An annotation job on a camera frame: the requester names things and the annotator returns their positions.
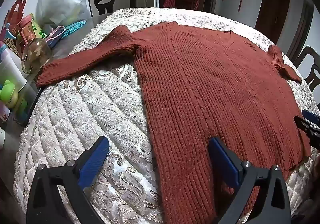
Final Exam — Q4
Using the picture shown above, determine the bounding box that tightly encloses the green frog toy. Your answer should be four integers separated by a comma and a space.
0, 79, 20, 109

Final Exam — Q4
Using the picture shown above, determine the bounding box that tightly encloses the red gift bag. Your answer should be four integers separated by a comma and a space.
3, 0, 28, 30

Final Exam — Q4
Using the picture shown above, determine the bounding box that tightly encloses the pink and blue pouch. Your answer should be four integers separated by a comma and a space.
46, 26, 66, 48

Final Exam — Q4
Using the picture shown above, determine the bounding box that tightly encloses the white bottle with blue cap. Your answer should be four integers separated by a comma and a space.
0, 41, 28, 85

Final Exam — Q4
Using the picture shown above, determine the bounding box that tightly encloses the white quilted blanket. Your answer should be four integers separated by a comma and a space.
12, 7, 320, 224

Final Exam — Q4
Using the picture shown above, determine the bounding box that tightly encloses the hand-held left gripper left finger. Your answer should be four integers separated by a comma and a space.
26, 136, 110, 224

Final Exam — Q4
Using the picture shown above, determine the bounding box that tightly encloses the brown wooden door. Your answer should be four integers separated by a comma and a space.
254, 0, 292, 44

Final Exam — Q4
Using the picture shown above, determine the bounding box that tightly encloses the white plastic bag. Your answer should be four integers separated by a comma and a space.
35, 0, 88, 31

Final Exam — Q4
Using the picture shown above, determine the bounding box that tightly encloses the teal woven mat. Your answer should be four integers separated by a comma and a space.
59, 19, 88, 38

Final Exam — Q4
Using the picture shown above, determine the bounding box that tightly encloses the rust red knit sweater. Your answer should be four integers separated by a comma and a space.
36, 21, 312, 224

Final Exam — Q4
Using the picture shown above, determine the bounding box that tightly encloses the green leaf print packet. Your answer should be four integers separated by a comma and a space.
31, 21, 48, 40

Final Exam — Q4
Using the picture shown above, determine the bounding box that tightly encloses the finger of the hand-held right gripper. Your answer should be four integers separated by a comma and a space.
302, 109, 320, 125
293, 115, 320, 149

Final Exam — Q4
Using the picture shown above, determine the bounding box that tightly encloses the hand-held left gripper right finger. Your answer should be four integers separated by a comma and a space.
208, 137, 292, 224

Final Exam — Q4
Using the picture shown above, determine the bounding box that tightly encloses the dark framed door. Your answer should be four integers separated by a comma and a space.
286, 0, 314, 64

